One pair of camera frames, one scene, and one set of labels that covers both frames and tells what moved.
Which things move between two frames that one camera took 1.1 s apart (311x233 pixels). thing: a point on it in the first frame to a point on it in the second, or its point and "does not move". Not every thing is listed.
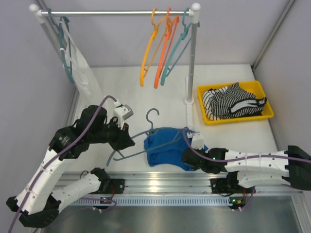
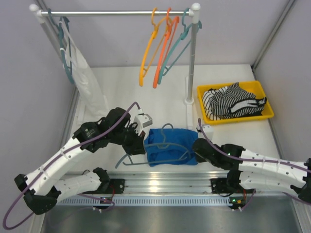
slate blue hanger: (147, 131) to (164, 144)
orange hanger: (172, 26) does not move
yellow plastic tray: (253, 87) does not move
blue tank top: (164, 147) does not move
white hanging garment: (88, 90) does not move
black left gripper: (122, 138) to (137, 143)
